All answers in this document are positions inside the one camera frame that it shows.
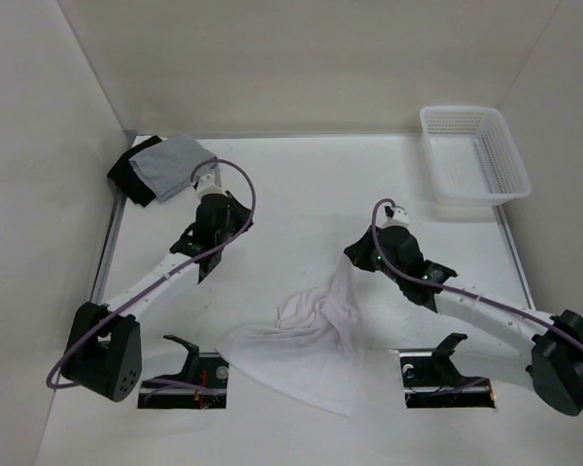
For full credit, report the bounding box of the white tank top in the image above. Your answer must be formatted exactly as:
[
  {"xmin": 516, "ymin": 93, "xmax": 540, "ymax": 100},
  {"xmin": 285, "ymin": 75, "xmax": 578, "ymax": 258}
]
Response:
[{"xmin": 216, "ymin": 255, "xmax": 365, "ymax": 416}]

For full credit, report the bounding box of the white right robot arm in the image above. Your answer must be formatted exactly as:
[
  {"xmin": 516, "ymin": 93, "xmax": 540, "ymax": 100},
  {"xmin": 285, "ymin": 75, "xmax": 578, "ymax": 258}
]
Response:
[{"xmin": 344, "ymin": 225, "xmax": 583, "ymax": 416}]

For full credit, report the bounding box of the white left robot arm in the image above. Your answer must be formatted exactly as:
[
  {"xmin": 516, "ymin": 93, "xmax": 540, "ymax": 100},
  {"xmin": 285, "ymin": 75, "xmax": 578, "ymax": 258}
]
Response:
[{"xmin": 48, "ymin": 191, "xmax": 255, "ymax": 402}]

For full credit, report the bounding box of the grey folded tank top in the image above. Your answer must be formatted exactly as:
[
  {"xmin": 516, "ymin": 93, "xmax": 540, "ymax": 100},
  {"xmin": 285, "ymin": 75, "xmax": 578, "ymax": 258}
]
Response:
[{"xmin": 129, "ymin": 134, "xmax": 216, "ymax": 202}]

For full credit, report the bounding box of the black folded tank top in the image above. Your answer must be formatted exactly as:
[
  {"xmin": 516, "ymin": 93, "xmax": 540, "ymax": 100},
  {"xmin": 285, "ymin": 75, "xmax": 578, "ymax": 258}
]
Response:
[{"xmin": 106, "ymin": 136, "xmax": 162, "ymax": 207}]

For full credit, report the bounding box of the white plastic basket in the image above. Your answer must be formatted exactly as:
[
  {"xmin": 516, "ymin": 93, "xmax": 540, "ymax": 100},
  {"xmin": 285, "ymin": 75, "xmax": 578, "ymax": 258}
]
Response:
[{"xmin": 419, "ymin": 106, "xmax": 532, "ymax": 209}]

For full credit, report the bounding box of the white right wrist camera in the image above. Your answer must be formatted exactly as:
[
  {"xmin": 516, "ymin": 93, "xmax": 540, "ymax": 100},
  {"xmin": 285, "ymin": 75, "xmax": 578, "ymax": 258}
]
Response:
[{"xmin": 382, "ymin": 205, "xmax": 410, "ymax": 229}]

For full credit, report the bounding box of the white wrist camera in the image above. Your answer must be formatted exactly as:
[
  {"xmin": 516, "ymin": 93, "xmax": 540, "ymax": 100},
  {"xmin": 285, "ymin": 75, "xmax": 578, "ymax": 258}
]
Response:
[
  {"xmin": 382, "ymin": 205, "xmax": 410, "ymax": 229},
  {"xmin": 193, "ymin": 167, "xmax": 224, "ymax": 200}
]

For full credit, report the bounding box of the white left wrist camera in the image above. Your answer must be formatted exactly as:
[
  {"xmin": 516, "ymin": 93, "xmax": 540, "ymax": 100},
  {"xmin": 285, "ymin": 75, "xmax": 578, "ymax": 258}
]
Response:
[{"xmin": 193, "ymin": 167, "xmax": 224, "ymax": 200}]

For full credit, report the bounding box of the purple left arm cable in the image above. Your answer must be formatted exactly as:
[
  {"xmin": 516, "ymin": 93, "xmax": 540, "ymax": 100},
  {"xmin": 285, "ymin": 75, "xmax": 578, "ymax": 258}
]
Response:
[{"xmin": 46, "ymin": 158, "xmax": 257, "ymax": 391}]

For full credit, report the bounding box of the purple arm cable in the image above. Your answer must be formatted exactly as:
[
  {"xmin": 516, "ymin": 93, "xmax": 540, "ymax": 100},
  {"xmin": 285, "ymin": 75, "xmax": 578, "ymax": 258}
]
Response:
[
  {"xmin": 46, "ymin": 158, "xmax": 257, "ymax": 391},
  {"xmin": 370, "ymin": 197, "xmax": 583, "ymax": 409}
]

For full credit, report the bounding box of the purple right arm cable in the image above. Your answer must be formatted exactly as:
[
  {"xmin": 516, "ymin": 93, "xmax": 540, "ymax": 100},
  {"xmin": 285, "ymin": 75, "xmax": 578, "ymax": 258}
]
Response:
[{"xmin": 370, "ymin": 197, "xmax": 583, "ymax": 409}]

